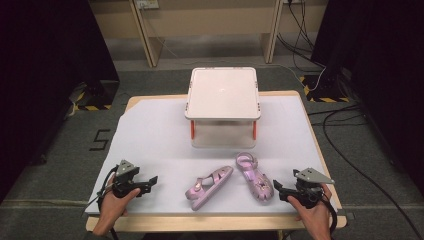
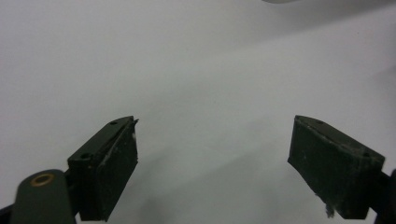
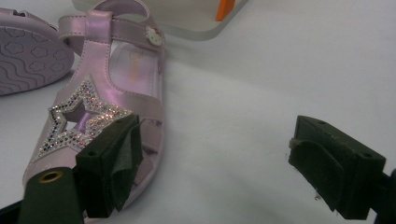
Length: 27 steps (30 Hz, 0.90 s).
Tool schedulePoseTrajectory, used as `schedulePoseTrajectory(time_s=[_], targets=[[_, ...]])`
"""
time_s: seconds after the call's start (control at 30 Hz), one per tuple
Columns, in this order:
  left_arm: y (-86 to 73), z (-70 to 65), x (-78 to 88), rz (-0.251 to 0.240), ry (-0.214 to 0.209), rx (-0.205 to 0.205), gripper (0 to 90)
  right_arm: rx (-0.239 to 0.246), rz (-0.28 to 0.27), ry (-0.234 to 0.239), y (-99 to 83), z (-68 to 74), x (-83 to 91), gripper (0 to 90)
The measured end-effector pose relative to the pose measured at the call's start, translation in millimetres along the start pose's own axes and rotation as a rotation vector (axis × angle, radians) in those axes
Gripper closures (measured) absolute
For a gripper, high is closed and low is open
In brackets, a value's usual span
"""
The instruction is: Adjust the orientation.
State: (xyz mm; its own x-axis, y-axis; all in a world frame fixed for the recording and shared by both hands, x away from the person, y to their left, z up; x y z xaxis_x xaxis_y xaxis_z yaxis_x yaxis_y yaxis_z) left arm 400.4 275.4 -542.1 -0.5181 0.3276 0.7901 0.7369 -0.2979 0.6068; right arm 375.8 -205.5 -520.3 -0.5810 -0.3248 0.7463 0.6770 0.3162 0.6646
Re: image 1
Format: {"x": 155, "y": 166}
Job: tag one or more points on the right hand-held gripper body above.
{"x": 308, "y": 191}

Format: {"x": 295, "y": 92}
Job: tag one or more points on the purple child sandal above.
{"x": 256, "y": 183}
{"x": 203, "y": 191}

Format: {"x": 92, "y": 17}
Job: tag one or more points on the black stand base striped tape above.
{"x": 96, "y": 95}
{"x": 325, "y": 88}

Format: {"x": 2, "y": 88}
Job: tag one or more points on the white two-tier shoe rack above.
{"x": 222, "y": 95}

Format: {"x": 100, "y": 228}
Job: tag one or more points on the person's right hand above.
{"x": 315, "y": 218}

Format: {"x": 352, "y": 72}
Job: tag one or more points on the black curtain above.
{"x": 40, "y": 83}
{"x": 383, "y": 66}

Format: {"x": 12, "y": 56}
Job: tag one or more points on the white wall socket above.
{"x": 147, "y": 4}

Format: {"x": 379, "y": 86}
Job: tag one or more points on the person's left hand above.
{"x": 115, "y": 208}

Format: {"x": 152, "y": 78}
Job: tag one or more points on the white table mat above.
{"x": 156, "y": 140}

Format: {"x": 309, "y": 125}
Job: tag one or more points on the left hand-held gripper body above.
{"x": 125, "y": 181}

